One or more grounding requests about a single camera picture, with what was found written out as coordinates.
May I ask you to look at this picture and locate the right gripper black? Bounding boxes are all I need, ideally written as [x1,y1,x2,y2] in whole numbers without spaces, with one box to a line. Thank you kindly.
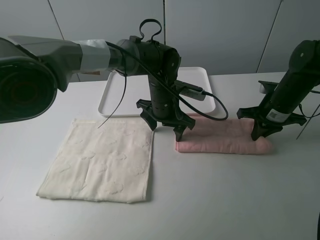
[236,88,307,141]

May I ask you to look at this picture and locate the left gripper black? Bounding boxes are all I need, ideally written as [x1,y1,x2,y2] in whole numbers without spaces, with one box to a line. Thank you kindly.
[136,74,196,142]

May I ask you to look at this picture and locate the pink towel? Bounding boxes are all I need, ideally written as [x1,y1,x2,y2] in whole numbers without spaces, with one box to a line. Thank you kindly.
[175,115,273,155]

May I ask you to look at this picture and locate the cream white towel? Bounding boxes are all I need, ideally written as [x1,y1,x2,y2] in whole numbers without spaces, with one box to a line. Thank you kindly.
[36,118,154,203]

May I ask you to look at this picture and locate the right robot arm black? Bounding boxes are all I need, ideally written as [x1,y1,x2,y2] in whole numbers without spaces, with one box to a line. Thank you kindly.
[236,40,320,141]

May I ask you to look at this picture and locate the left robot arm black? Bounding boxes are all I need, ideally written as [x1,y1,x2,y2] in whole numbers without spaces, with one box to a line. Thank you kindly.
[0,35,196,141]

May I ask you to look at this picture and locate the white rectangular plastic tray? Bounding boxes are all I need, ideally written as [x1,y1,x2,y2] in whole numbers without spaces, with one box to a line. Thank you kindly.
[98,67,212,117]

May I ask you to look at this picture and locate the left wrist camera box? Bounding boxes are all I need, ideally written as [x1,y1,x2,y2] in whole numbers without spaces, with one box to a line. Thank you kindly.
[175,80,206,102]

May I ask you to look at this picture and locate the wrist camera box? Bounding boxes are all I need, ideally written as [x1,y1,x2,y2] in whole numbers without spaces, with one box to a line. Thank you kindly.
[175,80,206,102]
[258,80,278,95]

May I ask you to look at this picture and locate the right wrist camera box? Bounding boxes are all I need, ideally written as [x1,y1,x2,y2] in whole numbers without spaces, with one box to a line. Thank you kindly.
[258,80,278,95]

